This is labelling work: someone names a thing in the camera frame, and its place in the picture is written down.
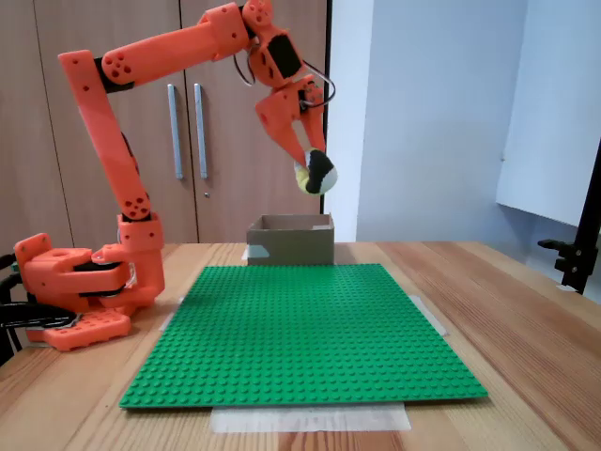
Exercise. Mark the yellow black white footbag ball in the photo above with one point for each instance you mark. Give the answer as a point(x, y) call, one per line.
point(321, 174)

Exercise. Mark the brown cardboard box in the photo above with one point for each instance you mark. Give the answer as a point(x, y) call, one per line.
point(296, 244)

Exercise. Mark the brown wooden cabinet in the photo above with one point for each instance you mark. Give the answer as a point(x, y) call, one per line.
point(94, 23)

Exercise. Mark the masking tape strip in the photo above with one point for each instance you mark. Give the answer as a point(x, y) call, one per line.
point(171, 315)
point(310, 419)
point(432, 315)

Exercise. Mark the green studded baseplate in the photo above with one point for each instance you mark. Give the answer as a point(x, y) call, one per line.
point(305, 352)

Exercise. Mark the black clamp stand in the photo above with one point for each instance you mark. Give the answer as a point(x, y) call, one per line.
point(575, 263)

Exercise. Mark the black table clamp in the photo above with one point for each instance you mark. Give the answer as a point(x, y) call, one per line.
point(37, 319)

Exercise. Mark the white wall panel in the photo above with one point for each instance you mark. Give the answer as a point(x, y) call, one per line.
point(554, 117)

